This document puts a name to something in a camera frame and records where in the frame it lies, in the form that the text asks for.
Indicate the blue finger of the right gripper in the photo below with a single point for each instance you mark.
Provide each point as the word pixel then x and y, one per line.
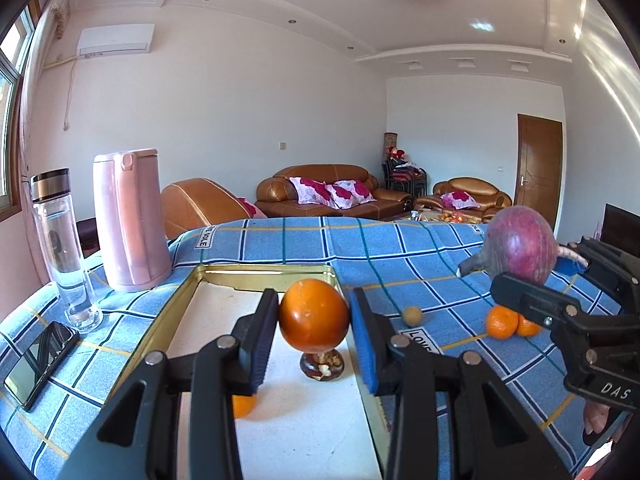
pixel 611 269
pixel 539 304

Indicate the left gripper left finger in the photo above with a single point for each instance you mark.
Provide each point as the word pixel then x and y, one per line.
pixel 255 333

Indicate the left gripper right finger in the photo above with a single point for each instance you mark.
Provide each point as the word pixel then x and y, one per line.
pixel 372 332

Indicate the orange fruit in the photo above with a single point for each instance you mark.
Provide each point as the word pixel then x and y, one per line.
pixel 243 405
pixel 313 316
pixel 501 322
pixel 527 328

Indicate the small tan longan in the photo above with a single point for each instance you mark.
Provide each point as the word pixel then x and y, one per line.
pixel 412 316

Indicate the dark mangosteen front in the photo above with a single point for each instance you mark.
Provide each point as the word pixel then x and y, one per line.
pixel 323 366

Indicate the purple red onion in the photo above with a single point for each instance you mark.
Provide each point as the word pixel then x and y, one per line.
pixel 520 241

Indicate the orange fruit front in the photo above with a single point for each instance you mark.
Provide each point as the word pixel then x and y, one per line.
pixel 243 405

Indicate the person's right hand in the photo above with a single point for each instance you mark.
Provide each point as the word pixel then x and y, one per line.
pixel 595 418

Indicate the black television screen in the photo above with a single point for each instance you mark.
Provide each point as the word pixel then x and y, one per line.
pixel 621 229

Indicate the gold metal tin box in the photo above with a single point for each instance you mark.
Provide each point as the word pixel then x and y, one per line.
pixel 299 428

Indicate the brown leather armchair right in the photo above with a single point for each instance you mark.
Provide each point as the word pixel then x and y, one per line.
pixel 490 198

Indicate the brown leather armchair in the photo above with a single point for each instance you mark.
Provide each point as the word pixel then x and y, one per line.
pixel 490 198
pixel 196 203

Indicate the pink floral pillow armchair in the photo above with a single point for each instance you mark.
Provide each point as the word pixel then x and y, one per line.
pixel 459 200

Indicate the pink floral pillow right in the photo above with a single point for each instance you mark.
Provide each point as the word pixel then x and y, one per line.
pixel 347 194

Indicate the pink floral pillow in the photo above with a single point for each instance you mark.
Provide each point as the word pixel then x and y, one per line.
pixel 347 194
pixel 312 192

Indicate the brown leather three-seat sofa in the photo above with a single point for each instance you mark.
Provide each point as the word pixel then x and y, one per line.
pixel 276 196

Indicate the brown leather armchair left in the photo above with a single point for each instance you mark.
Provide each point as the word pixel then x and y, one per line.
pixel 196 203

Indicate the pink electric kettle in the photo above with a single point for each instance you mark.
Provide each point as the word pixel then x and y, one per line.
pixel 129 219

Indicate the pink floral pillow left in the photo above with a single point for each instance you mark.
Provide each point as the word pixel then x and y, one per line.
pixel 312 192

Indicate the brown wooden door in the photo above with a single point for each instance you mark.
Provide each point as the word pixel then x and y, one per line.
pixel 540 164

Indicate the stacked dark chairs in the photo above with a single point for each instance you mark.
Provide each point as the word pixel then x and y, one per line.
pixel 402 175

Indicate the blue plaid tablecloth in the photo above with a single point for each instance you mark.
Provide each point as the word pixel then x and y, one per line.
pixel 397 264

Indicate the black smartphone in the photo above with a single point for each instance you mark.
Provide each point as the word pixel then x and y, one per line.
pixel 37 364

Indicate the clear glass water bottle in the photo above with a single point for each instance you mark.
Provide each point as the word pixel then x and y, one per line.
pixel 60 245

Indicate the pink curtain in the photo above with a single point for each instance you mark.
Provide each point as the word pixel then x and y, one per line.
pixel 33 100

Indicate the white wall air conditioner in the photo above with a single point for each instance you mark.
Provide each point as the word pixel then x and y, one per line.
pixel 115 40

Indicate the window with frame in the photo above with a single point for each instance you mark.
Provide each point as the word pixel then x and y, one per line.
pixel 15 44

